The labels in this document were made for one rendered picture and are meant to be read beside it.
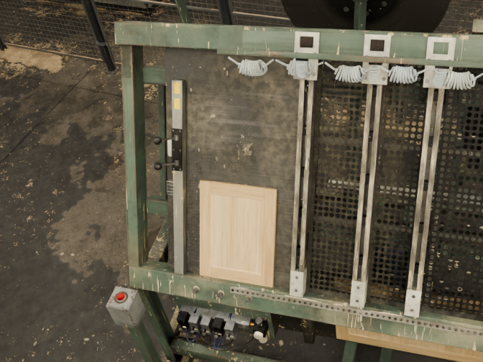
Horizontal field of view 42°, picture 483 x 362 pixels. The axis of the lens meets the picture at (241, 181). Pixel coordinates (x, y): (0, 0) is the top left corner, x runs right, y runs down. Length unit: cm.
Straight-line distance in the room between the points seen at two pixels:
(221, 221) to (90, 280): 170
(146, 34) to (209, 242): 101
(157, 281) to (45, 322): 137
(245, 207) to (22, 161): 304
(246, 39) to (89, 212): 258
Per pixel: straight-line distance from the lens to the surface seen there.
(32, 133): 584
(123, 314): 310
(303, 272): 287
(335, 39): 256
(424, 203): 271
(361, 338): 352
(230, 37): 268
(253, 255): 297
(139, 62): 300
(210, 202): 295
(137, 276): 324
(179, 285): 315
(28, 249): 485
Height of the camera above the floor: 335
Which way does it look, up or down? 45 degrees down
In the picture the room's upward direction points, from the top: 12 degrees counter-clockwise
